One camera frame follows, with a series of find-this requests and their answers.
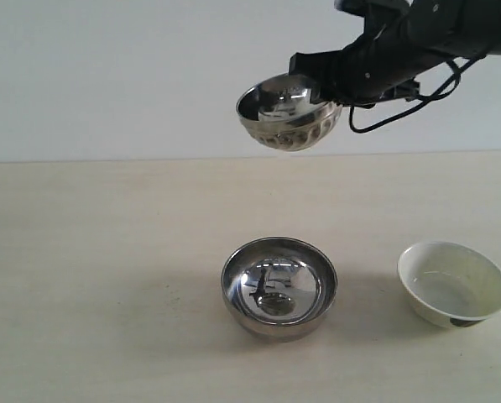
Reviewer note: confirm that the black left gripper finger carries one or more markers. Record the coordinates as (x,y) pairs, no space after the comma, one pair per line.
(325,65)

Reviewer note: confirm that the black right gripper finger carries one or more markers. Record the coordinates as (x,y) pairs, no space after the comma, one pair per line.
(326,92)

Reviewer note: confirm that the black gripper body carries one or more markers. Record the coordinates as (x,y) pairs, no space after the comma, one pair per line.
(381,58)

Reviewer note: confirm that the patterned steel bowl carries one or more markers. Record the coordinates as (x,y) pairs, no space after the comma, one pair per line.
(286,113)

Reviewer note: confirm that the wide plain steel bowl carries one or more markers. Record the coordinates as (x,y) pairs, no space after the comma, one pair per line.
(279,289)

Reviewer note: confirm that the white ceramic bowl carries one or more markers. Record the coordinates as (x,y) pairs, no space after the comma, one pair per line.
(449,285)

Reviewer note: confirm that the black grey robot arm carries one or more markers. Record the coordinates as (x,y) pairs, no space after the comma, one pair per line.
(461,29)

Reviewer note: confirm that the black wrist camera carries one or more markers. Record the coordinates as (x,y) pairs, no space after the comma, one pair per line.
(408,90)

